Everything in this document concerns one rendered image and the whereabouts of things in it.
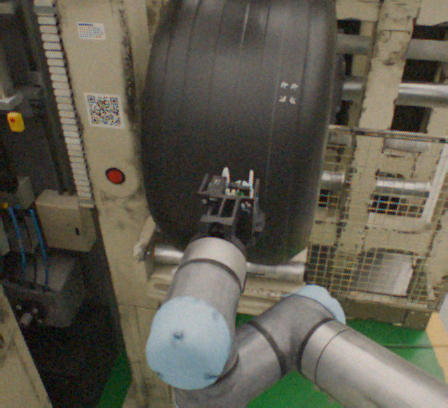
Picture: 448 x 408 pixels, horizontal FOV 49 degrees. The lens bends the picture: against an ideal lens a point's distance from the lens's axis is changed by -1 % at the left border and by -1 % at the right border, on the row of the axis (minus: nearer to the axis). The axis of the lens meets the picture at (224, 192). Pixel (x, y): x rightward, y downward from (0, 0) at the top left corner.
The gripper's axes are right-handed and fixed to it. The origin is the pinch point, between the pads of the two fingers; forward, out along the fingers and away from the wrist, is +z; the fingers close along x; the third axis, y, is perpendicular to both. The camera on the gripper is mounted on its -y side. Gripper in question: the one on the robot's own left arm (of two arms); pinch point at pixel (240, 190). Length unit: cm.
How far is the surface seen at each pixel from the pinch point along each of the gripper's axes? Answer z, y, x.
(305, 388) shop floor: 58, -116, -20
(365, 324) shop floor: 92, -112, -43
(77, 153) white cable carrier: 24.1, -9.5, 39.1
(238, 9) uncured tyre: 15.4, 23.7, 3.6
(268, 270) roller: 18.0, -29.6, -4.4
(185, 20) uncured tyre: 13.2, 22.0, 11.6
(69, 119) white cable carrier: 23.1, -1.2, 39.2
